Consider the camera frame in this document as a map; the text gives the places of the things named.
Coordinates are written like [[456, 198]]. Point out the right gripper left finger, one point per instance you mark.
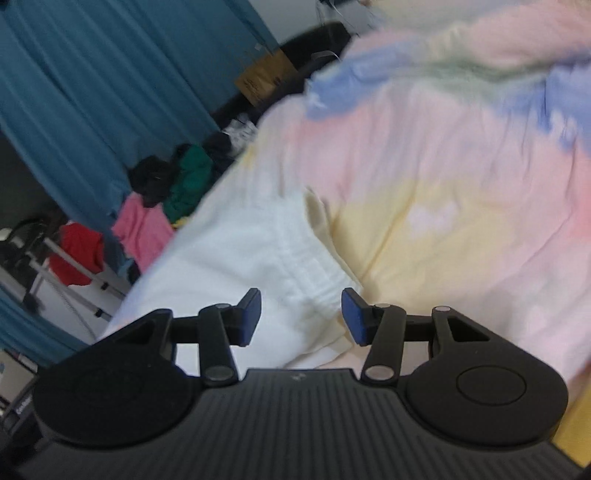
[[221, 326]]

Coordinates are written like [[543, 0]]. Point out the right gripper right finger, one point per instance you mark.
[[382, 329]]

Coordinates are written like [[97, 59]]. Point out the white zip hoodie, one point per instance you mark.
[[280, 246]]

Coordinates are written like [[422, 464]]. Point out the pink garment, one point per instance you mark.
[[143, 232]]

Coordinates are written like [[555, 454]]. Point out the green garment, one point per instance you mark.
[[193, 172]]

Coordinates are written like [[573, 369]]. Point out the red garment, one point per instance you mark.
[[85, 246]]

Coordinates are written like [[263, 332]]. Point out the black garment pile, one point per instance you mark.
[[152, 179]]

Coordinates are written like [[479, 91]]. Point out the white garment steamer stand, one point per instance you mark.
[[66, 258]]

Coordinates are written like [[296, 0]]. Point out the white patterned clothing item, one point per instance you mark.
[[240, 134]]

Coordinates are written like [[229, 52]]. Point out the left blue curtain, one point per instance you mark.
[[33, 336]]

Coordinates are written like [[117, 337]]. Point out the blue curtain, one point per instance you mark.
[[33, 336], [88, 88]]

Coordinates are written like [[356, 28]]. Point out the pastel tie-dye bed sheet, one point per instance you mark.
[[455, 168]]

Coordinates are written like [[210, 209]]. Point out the dark window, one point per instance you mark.
[[22, 196]]

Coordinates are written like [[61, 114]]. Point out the brown paper bag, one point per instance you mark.
[[258, 81]]

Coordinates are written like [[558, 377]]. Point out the right blue curtain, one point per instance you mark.
[[88, 88]]

